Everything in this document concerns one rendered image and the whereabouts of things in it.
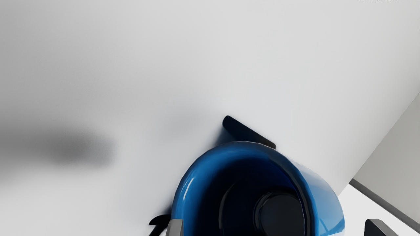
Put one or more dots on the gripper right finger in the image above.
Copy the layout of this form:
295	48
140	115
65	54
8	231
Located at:
377	229

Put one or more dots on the blue glossy mug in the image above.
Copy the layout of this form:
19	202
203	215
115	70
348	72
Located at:
210	170

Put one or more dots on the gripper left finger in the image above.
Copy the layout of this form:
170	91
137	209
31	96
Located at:
175	228

